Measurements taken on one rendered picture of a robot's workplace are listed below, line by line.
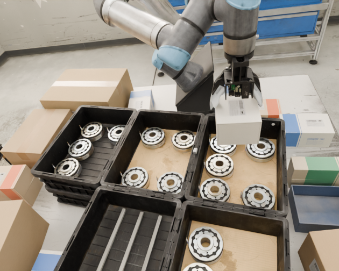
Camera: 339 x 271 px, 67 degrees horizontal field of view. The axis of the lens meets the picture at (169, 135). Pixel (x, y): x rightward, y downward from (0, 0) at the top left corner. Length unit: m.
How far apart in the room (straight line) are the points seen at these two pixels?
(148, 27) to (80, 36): 3.43
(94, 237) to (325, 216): 0.81
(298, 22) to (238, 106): 2.24
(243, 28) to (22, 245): 0.97
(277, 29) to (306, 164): 2.03
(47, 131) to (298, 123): 1.15
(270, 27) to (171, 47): 2.31
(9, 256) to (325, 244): 0.96
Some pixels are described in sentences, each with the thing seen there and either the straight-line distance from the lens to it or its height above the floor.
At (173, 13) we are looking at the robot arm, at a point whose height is 1.24.
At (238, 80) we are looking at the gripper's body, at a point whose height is 1.25.
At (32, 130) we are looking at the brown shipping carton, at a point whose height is 0.86.
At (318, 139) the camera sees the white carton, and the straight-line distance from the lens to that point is 1.27.
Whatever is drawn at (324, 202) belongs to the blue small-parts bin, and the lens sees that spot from 1.14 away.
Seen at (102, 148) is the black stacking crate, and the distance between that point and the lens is 1.18.
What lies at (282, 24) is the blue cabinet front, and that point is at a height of 0.45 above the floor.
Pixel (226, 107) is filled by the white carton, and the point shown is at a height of 1.14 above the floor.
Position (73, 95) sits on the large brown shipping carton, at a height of 0.90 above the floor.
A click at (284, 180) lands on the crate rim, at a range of 0.87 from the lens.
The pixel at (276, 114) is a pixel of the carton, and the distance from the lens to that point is 1.31.
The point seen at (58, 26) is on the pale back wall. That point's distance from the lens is 4.19.
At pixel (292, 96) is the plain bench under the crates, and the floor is 0.70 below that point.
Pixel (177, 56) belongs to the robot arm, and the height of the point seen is 1.33.
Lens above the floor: 1.63
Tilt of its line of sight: 45 degrees down
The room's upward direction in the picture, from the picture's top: 12 degrees counter-clockwise
